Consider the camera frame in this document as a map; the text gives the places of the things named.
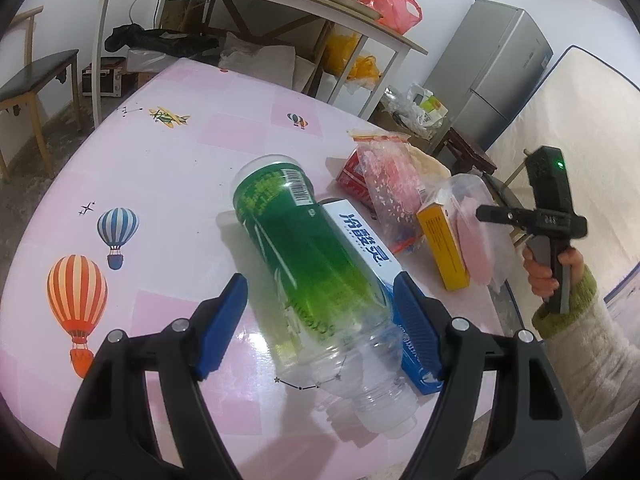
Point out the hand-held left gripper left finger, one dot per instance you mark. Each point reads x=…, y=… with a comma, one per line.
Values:
x=222, y=325

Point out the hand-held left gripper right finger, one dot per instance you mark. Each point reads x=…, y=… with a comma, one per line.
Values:
x=417, y=325

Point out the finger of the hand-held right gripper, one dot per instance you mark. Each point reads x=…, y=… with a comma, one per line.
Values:
x=500, y=214

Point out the clear container with pink contents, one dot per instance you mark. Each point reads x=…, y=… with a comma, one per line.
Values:
x=477, y=255

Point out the yellow cardboard box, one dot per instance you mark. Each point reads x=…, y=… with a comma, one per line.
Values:
x=440, y=245

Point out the green plastic bottle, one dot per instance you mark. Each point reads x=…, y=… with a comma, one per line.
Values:
x=300, y=260

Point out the blue white toothpaste box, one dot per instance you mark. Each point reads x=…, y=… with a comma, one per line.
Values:
x=362, y=240

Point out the clear plastic bag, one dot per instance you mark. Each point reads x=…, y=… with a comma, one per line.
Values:
x=390, y=185

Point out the red drink can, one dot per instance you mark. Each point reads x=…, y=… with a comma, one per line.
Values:
x=350, y=180

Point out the person's right forearm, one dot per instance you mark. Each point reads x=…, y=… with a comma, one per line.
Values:
x=590, y=360

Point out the person's right hand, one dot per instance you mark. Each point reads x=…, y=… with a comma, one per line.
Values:
x=539, y=275

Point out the small dark wooden stool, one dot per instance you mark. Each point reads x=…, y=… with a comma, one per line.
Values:
x=465, y=147

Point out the grey refrigerator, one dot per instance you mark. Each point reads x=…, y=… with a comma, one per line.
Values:
x=485, y=70

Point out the white plastic bag with packets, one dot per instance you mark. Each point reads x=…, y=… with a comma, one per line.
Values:
x=417, y=107

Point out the yellow plastic bag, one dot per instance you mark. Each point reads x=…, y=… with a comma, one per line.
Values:
x=340, y=50
x=364, y=67

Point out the red plastic bag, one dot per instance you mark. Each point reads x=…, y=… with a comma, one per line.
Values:
x=392, y=10

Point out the black cloth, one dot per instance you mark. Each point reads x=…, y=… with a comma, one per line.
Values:
x=150, y=40

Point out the wooden chair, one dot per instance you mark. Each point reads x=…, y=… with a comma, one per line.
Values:
x=35, y=72

